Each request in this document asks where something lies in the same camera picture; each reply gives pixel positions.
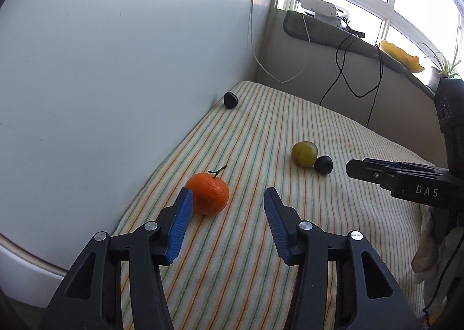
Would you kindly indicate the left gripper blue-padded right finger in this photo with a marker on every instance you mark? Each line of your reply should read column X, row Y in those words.
column 368, row 296

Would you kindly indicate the yellow bowl on windowsill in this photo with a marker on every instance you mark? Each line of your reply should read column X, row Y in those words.
column 411, row 63

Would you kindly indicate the white gloved right hand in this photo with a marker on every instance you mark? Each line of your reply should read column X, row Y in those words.
column 431, row 257

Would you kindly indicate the green grape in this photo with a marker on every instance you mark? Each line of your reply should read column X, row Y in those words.
column 304, row 154

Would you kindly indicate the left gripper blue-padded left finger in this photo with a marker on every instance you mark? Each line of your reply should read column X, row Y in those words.
column 89, row 296

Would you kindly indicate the white power strip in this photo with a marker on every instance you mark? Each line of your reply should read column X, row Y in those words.
column 326, row 12

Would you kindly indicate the dark purple grape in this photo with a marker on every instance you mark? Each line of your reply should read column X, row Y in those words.
column 324, row 165

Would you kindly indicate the potted spider plant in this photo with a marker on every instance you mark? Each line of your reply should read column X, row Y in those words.
column 444, row 69

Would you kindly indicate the dark stone by wall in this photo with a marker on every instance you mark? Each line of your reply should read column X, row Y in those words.
column 230, row 100

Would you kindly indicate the small tangerine with stem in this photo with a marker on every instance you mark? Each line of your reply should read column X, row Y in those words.
column 210, row 192

